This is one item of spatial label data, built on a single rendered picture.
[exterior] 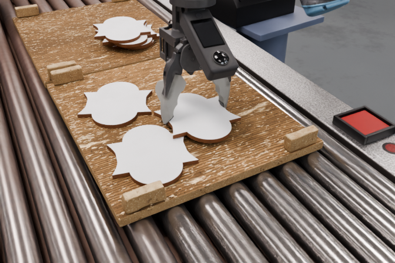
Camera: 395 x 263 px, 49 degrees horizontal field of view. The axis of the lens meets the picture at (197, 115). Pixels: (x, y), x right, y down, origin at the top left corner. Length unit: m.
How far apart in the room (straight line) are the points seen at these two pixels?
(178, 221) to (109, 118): 0.24
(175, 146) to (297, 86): 0.34
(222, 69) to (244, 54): 0.43
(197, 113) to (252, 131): 0.10
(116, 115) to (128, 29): 0.33
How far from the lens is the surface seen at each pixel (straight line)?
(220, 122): 0.72
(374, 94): 2.88
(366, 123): 0.81
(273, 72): 0.96
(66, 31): 1.15
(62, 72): 0.88
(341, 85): 2.91
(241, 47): 1.07
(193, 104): 0.76
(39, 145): 0.76
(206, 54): 0.61
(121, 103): 0.79
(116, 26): 1.06
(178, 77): 0.68
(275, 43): 1.40
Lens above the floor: 1.35
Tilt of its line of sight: 33 degrees down
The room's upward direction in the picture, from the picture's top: straight up
